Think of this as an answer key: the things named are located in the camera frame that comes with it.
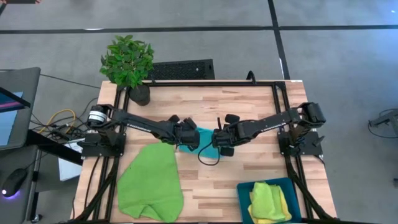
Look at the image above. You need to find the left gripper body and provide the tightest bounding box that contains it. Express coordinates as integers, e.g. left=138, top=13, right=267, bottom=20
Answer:
left=169, top=114, right=201, bottom=147

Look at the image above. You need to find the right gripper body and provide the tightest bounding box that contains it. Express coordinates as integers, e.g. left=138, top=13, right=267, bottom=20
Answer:
left=211, top=113, right=250, bottom=157

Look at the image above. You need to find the teal microfiber towel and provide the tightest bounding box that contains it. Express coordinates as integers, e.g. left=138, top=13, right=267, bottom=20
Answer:
left=178, top=126, right=223, bottom=160

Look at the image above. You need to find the green microfiber towel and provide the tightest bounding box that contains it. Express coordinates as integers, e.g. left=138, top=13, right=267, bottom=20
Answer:
left=117, top=142, right=185, bottom=223

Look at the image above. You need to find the lime microfiber towel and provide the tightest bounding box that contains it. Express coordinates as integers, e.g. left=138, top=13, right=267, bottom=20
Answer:
left=251, top=181, right=287, bottom=222

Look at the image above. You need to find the yellow microfiber towel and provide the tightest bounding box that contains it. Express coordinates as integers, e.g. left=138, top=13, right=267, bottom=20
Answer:
left=248, top=185, right=293, bottom=224

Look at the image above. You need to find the teal plastic tray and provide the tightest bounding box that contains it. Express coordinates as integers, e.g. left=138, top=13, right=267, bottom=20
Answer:
left=236, top=177, right=303, bottom=224

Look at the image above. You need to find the black perforated box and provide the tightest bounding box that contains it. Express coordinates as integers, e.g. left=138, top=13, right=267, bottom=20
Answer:
left=149, top=58, right=216, bottom=81

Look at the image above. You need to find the potted green plant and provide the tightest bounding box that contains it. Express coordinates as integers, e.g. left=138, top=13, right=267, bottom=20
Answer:
left=99, top=34, right=155, bottom=106

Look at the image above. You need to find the white paper sheet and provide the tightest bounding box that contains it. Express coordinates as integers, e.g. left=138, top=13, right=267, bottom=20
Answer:
left=58, top=139, right=84, bottom=182

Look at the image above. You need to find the black power strip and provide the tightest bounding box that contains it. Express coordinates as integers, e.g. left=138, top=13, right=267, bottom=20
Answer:
left=49, top=124, right=76, bottom=140

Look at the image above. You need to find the black desk support bar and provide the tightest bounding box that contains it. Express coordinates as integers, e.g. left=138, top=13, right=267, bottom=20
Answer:
left=26, top=129, right=83, bottom=166

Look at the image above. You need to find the black floor stand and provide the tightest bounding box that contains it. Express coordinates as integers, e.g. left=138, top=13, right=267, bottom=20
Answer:
left=368, top=108, right=398, bottom=139

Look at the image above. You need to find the grey monitor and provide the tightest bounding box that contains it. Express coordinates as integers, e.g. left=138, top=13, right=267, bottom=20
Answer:
left=0, top=67, right=42, bottom=152

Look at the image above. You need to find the black computer mouse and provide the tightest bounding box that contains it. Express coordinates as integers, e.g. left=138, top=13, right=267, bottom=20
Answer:
left=1, top=168, right=29, bottom=198

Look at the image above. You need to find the dark grey desk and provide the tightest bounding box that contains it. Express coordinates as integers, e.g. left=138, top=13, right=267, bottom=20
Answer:
left=0, top=144, right=41, bottom=224

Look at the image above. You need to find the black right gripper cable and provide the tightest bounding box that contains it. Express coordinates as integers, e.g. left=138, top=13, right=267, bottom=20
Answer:
left=197, top=141, right=223, bottom=167

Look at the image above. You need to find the black metal table frame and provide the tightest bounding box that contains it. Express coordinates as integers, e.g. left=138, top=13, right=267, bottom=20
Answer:
left=73, top=80, right=340, bottom=224

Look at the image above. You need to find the yellow cable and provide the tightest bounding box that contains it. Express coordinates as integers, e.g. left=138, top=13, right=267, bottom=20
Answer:
left=39, top=108, right=76, bottom=134

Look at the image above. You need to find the thin black floor cable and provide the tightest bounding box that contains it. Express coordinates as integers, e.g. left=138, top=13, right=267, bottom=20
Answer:
left=39, top=73, right=101, bottom=90

